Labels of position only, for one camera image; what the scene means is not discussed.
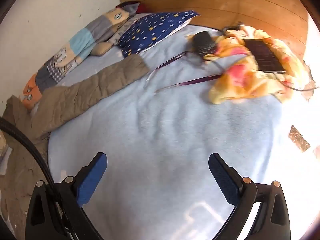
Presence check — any wooden headboard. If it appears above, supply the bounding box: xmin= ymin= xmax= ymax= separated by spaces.
xmin=119 ymin=0 xmax=313 ymax=55

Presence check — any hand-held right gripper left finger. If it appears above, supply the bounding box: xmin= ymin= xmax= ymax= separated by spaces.
xmin=25 ymin=152 xmax=108 ymax=240

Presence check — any blue star-print pillow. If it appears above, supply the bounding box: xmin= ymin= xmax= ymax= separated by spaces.
xmin=117 ymin=10 xmax=200 ymax=57

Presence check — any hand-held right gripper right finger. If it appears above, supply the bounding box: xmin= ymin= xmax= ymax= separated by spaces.
xmin=208 ymin=152 xmax=292 ymax=240

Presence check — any thin black cable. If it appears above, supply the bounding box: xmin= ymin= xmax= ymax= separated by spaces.
xmin=274 ymin=72 xmax=319 ymax=92

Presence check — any black pouch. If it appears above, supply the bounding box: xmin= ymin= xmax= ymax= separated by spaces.
xmin=191 ymin=31 xmax=217 ymax=55

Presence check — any small beige pillow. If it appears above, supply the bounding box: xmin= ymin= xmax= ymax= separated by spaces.
xmin=91 ymin=41 xmax=115 ymax=56

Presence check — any long patchwork pillow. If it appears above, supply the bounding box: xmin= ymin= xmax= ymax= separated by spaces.
xmin=22 ymin=1 xmax=140 ymax=110

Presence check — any light blue bed blanket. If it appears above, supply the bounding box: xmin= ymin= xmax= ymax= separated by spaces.
xmin=47 ymin=25 xmax=320 ymax=240

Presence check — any black flat device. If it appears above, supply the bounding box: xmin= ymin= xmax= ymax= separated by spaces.
xmin=243 ymin=39 xmax=286 ymax=73

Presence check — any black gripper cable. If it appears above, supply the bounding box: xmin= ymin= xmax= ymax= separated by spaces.
xmin=0 ymin=116 xmax=60 ymax=195

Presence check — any brown puffer jacket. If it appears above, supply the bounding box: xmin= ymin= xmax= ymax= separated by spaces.
xmin=0 ymin=54 xmax=150 ymax=220

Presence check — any yellow floral cloth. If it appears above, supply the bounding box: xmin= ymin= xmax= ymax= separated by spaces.
xmin=209 ymin=24 xmax=313 ymax=105

